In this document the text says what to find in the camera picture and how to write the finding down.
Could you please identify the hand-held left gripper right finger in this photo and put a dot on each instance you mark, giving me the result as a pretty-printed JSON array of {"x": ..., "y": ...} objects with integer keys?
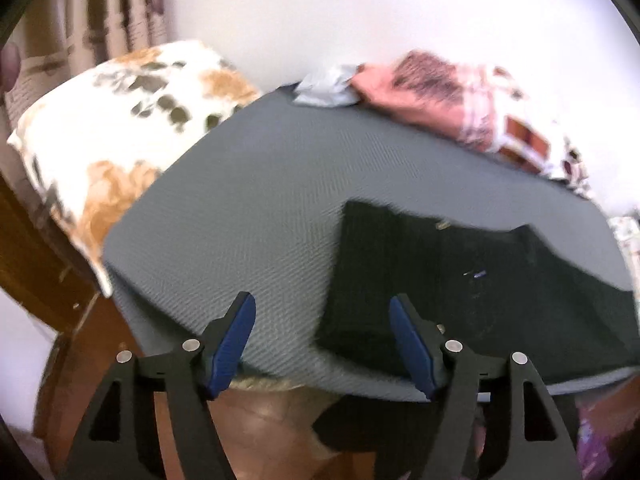
[{"x": 412, "y": 345}]

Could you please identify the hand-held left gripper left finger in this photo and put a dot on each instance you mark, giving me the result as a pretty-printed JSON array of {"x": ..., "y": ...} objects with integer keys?
[{"x": 232, "y": 345}]

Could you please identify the black pants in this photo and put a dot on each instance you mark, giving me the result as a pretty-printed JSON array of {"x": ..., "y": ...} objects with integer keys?
[{"x": 450, "y": 290}]

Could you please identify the grey textured mattress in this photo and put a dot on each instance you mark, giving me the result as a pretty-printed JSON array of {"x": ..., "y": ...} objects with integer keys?
[{"x": 260, "y": 200}]

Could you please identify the floral pillow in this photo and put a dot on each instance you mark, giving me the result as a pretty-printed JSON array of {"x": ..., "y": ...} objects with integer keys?
[{"x": 100, "y": 135}]

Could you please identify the pink tree-print blanket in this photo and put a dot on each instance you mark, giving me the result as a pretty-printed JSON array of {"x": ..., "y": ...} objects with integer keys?
[{"x": 435, "y": 95}]

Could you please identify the light blue striped cloth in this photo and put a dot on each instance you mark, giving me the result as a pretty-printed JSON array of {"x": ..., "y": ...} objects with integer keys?
[{"x": 325, "y": 87}]

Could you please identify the patterned curtain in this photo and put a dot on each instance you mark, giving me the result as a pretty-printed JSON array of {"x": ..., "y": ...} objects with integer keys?
[{"x": 100, "y": 15}]

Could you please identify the wooden bed frame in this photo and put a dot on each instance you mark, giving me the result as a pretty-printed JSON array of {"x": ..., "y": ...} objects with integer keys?
[{"x": 30, "y": 260}]

